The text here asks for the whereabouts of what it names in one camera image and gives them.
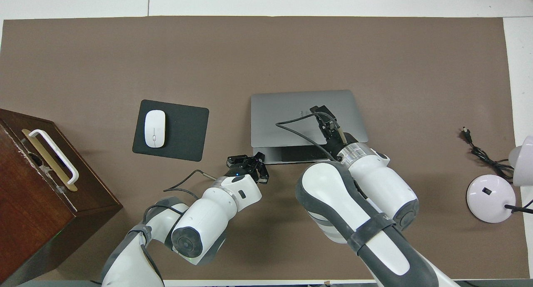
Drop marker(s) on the black mouse pad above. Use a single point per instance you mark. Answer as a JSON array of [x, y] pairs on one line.
[[187, 128]]

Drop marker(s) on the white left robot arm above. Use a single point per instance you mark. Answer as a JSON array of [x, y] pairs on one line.
[[208, 220]]

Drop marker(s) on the silver laptop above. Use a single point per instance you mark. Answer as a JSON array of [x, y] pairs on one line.
[[283, 108]]

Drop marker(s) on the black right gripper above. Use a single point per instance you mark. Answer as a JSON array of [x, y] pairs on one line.
[[333, 141]]

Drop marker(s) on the white computer mouse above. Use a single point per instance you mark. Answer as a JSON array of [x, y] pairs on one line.
[[155, 128]]

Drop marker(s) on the brown table mat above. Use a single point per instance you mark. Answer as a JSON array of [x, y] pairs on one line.
[[291, 49]]

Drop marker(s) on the dark wooden box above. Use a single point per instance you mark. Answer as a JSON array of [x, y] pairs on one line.
[[25, 203]]

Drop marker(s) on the white desk lamp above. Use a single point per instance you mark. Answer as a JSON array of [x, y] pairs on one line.
[[489, 199]]

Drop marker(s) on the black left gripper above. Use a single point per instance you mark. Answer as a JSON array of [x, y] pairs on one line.
[[241, 170]]

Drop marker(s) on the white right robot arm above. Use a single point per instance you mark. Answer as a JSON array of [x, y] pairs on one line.
[[333, 195]]

